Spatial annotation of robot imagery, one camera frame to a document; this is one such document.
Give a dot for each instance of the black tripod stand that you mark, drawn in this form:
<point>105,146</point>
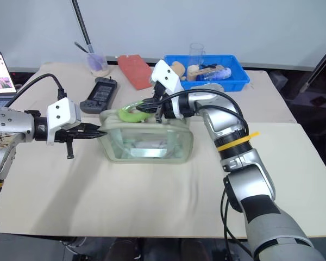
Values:
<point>319,65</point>

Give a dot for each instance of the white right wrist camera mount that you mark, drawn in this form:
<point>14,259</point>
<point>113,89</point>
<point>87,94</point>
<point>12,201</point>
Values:
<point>168,77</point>

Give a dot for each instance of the tan plush toy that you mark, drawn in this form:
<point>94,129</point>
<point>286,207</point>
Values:
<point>178,69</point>

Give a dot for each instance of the black handheld game console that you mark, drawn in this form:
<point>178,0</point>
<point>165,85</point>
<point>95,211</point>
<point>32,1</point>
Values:
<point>100,93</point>

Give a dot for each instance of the clear plastic cup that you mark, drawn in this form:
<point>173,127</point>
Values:
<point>98,65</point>

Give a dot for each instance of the black gooseneck rod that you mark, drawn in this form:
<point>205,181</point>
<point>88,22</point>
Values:
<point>82,24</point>

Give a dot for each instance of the red flat pouch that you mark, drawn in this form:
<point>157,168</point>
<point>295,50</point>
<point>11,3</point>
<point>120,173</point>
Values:
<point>134,71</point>

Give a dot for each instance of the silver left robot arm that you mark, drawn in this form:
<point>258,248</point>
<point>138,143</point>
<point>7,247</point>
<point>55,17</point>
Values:
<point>11,123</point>

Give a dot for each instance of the yellow zip tie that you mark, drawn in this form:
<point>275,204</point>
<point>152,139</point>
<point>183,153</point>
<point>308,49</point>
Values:
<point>241,139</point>

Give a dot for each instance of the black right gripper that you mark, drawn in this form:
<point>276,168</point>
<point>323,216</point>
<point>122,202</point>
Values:
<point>159,91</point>

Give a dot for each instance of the beige tablecloth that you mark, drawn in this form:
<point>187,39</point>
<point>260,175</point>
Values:
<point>125,195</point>

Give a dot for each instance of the dark rounded shape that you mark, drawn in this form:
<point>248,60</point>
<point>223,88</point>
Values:
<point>123,249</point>

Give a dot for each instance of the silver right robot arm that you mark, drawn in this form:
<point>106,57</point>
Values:
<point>258,185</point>

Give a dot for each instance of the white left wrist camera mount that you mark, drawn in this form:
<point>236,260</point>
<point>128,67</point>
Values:
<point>62,114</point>

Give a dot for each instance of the cream round toy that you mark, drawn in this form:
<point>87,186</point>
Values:
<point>193,73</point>

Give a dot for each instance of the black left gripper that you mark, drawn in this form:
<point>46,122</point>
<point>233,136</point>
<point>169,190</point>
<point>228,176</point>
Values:
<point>70,134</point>

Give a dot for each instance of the clear glass beaker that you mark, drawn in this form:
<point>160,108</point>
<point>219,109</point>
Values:
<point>197,53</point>

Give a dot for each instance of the purple white plastic bottle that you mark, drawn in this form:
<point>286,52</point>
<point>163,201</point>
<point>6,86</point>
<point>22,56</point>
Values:
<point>220,74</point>

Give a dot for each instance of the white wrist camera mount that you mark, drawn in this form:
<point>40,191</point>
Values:
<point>168,77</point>
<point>62,114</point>

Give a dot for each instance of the green clear-window zip pouch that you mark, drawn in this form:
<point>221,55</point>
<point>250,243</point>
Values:
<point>179,136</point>

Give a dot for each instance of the blue plastic bin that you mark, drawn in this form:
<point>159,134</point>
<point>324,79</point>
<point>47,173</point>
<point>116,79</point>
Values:
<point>239,79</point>

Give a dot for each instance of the black pen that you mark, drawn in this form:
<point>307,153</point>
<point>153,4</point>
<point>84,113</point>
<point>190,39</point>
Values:
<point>81,46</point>

